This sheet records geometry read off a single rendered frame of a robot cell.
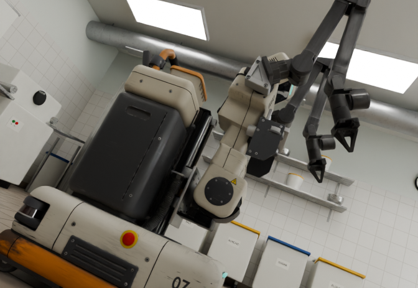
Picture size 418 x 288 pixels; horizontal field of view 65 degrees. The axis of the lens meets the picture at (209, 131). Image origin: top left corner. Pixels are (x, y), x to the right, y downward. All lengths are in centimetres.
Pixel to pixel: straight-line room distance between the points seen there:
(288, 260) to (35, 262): 358
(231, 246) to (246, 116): 319
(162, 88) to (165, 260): 58
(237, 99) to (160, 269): 72
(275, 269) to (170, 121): 344
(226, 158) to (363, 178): 435
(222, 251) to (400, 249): 248
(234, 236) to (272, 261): 55
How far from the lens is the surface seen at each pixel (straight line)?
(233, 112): 132
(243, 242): 437
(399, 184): 560
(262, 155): 120
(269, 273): 436
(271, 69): 119
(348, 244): 520
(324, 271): 444
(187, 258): 98
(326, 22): 139
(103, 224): 104
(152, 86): 120
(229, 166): 121
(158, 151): 110
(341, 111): 119
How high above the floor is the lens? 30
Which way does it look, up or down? 19 degrees up
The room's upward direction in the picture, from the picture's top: 24 degrees clockwise
